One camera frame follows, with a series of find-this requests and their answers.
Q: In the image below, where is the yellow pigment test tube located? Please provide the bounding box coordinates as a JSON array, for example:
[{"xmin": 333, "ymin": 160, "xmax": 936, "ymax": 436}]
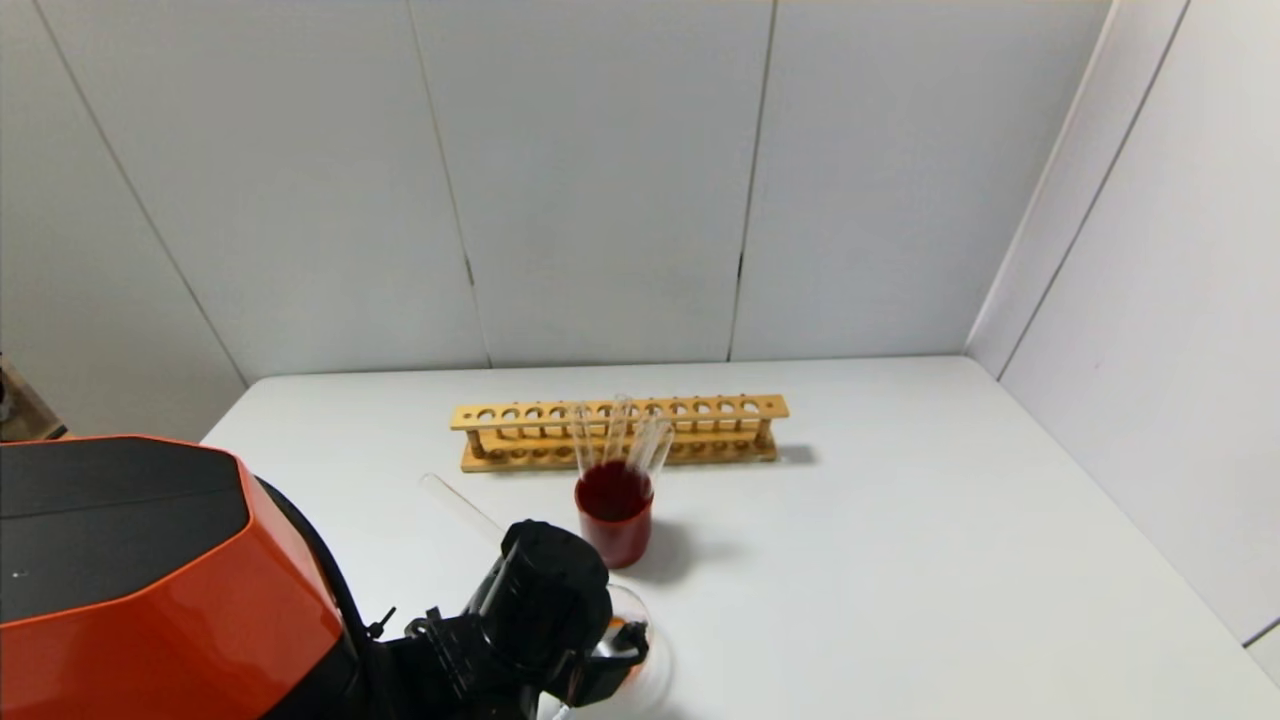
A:
[{"xmin": 570, "ymin": 402, "xmax": 599, "ymax": 481}]

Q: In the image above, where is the red pigment test tube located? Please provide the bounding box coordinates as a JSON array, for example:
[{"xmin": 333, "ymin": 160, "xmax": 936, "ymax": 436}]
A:
[{"xmin": 420, "ymin": 473, "xmax": 509, "ymax": 546}]

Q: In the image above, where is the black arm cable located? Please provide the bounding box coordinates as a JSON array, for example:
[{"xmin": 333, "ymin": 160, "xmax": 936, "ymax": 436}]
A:
[{"xmin": 255, "ymin": 478, "xmax": 376, "ymax": 661}]

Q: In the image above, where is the red plastic cup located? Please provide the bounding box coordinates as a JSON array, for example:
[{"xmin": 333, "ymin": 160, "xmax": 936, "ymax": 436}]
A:
[{"xmin": 575, "ymin": 460, "xmax": 656, "ymax": 571}]

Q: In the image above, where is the wooden test tube rack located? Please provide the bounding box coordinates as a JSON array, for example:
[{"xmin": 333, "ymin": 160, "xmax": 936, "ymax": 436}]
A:
[{"xmin": 450, "ymin": 394, "xmax": 790, "ymax": 473}]

